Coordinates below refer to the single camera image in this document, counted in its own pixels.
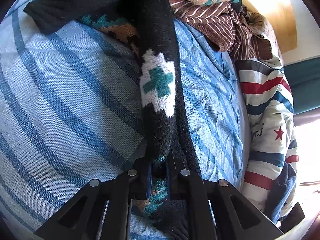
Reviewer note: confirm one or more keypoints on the star striped duvet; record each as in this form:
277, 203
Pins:
269, 105

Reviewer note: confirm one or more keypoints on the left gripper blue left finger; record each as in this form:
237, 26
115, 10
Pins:
100, 210

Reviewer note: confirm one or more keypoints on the blue striped bed sheet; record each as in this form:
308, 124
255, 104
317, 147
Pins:
71, 112

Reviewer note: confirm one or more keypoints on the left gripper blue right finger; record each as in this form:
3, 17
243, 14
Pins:
216, 210

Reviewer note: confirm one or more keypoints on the teal curtain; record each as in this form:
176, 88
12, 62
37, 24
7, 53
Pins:
303, 78

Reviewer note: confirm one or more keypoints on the wooden headboard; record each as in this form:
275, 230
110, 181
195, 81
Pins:
282, 18

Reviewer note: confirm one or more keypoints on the brown striped garment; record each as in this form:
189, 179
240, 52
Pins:
225, 29

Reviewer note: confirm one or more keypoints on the dotted star pillow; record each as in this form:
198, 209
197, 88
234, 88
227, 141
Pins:
265, 27

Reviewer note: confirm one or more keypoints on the black patterned knit sweater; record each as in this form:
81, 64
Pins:
147, 28

